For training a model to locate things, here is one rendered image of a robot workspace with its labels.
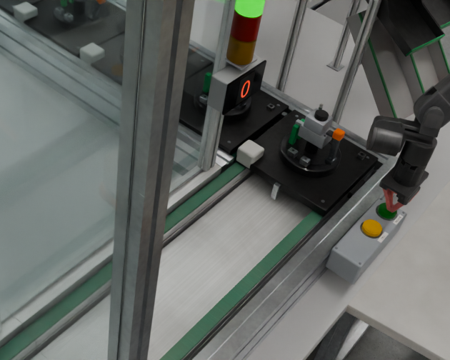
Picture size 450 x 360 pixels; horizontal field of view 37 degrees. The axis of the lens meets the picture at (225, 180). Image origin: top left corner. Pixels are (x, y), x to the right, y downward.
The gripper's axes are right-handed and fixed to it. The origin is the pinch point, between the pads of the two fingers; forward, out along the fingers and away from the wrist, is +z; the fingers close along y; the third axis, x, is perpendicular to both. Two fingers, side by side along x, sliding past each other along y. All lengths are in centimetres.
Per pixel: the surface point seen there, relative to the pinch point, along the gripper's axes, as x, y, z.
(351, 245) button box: -1.5, 13.8, 2.1
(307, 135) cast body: -22.9, 0.8, -6.2
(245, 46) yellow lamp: -31.8, 19.4, -32.3
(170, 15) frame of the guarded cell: 0, 83, -77
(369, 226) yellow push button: -0.9, 7.6, 0.8
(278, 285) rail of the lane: -6.6, 32.4, 2.5
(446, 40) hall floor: -63, -258, 96
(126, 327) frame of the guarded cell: -1, 83, -45
